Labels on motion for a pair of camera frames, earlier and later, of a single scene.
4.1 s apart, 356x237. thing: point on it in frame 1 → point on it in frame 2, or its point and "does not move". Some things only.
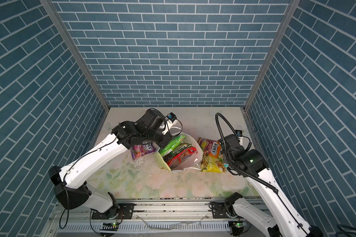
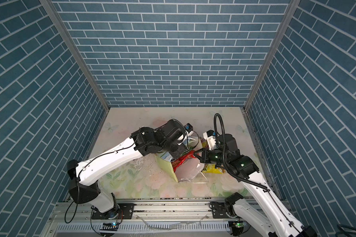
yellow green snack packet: [210, 164] does not move
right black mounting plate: [219, 210] does not move
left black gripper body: [156, 136] → [174, 148]
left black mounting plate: [120, 211] does not move
